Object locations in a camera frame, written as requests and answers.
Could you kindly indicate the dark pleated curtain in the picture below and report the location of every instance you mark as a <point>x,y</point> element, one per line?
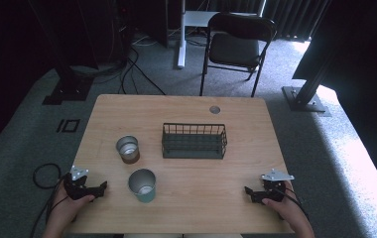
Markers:
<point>292,20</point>

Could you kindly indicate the brown metal cup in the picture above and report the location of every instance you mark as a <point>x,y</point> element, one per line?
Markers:
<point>130,158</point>

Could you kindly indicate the grey round table grommet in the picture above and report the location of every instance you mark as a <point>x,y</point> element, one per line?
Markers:
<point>215,109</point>

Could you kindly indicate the person's left hand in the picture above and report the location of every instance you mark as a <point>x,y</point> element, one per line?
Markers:
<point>65,208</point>

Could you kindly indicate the teal metal cup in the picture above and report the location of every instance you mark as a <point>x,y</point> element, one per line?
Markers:
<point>145,197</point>

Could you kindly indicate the black stand with base plate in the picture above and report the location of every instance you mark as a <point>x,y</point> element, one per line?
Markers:
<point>304,99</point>

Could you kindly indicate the black metal stand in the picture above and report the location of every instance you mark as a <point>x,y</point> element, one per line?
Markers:
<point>69,87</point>

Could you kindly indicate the person's right hand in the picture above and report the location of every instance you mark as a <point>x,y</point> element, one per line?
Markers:
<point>289,208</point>

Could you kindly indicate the white desk frame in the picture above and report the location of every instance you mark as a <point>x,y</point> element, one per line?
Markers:
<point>181,49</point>

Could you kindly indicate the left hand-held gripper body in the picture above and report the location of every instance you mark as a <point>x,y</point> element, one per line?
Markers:
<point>77,190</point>

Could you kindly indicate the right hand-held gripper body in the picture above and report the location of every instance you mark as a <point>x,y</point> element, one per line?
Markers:
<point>272,190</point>

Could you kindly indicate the black folding chair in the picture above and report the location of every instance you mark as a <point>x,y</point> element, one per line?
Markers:
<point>234,49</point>

